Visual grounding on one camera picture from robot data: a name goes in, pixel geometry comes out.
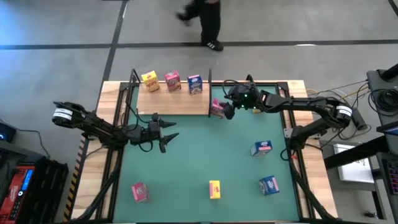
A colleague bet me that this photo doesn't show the wooden shelf board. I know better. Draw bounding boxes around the wooden shelf board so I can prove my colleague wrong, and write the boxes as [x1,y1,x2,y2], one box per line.
[136,81,211,116]

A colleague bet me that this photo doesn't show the yellow black hazard tape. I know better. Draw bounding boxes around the yellow black hazard tape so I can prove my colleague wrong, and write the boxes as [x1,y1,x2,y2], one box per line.
[63,138,86,222]

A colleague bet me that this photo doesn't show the person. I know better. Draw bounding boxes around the person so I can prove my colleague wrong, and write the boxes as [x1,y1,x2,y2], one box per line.
[176,0,224,52]

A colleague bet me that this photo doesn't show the coiled black cables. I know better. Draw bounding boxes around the coiled black cables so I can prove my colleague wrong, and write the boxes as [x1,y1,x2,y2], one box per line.
[368,88,398,113]

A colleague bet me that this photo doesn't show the red electronic device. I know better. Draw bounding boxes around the red electronic device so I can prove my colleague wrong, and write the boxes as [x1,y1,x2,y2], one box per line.
[0,164,35,223]

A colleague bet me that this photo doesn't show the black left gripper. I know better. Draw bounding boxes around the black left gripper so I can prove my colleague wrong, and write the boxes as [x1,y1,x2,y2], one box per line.
[141,113,180,153]

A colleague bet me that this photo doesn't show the black metal bar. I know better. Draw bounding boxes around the black metal bar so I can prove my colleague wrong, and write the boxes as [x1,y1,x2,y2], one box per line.
[323,136,391,170]

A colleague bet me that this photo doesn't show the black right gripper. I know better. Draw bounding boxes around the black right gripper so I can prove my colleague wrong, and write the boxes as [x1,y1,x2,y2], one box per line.
[223,82,264,121]

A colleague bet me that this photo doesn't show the green table mat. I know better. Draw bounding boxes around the green table mat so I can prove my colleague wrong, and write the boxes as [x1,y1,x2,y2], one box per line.
[113,85,300,222]

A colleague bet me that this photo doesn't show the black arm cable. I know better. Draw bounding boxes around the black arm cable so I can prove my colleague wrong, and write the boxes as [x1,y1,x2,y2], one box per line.
[126,102,155,154]
[221,79,239,94]

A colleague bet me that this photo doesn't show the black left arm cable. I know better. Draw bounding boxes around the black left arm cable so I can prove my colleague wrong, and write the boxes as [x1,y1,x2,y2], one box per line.
[126,102,155,154]

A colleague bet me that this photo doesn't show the black device with blue light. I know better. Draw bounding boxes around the black device with blue light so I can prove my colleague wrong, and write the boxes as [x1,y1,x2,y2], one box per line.
[0,121,17,143]

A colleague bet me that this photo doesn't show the blue Frosted Flakes cereal box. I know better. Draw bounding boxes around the blue Frosted Flakes cereal box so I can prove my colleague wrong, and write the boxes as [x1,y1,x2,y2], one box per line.
[258,175,280,196]
[187,74,203,95]
[250,140,274,157]

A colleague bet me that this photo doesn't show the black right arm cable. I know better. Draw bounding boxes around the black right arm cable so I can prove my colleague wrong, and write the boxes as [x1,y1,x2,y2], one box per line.
[221,79,239,94]

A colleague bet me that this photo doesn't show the grey equipment cart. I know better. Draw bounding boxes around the grey equipment cart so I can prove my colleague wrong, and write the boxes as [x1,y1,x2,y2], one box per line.
[366,63,398,128]

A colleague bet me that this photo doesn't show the black power brick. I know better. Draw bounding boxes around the black power brick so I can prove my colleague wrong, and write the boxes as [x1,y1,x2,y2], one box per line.
[350,107,368,131]

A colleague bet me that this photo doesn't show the black plastic crate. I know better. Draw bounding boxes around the black plastic crate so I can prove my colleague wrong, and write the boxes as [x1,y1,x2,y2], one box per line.
[26,155,69,224]

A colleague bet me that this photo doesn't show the magenta Raisin Bran cereal box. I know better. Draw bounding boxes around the magenta Raisin Bran cereal box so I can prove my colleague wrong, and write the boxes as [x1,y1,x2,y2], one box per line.
[131,182,150,203]
[210,98,225,119]
[164,70,182,92]

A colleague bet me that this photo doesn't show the white paper sheet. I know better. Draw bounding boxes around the white paper sheet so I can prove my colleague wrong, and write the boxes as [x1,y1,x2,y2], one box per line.
[333,143,375,184]

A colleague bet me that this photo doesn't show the backlit keyboard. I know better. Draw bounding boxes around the backlit keyboard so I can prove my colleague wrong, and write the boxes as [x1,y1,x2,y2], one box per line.
[386,159,398,196]

